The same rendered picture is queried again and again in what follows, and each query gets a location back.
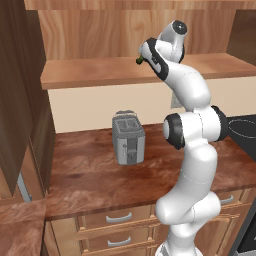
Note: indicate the dark wooden cabinet door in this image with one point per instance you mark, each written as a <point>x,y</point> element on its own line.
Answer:
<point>242,36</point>
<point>18,100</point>

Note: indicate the grey wall socket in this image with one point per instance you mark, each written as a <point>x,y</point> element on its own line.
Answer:
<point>176,101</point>

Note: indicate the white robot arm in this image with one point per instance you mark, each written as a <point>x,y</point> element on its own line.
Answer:
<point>195,156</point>

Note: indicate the open wooden wall cabinet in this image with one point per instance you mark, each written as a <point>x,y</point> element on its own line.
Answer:
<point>100,46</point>

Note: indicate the black oven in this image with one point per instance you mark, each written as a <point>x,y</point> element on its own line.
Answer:
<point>246,230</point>

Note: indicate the green squash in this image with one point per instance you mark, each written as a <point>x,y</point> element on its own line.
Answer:
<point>139,60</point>

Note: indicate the wooden drawer front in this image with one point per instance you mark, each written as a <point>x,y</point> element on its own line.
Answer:
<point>235,200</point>
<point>93,220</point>
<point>96,245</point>

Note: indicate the grey toaster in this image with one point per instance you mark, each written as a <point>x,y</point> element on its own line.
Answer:
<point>128,140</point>

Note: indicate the black hob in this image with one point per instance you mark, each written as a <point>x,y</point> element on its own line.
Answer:
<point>243,133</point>

